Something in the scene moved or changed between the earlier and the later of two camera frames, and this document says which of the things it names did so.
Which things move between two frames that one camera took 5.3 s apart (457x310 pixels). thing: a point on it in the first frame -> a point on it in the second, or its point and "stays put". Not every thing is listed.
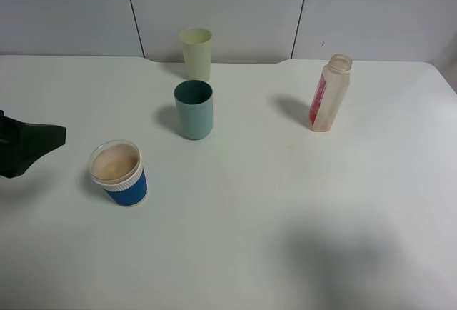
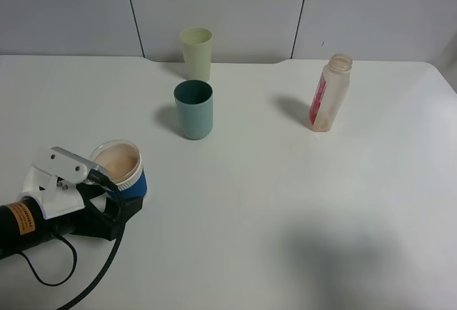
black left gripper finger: [22, 143] -> [92, 221]
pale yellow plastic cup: [196, 46] stays put
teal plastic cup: [194, 104] stays put
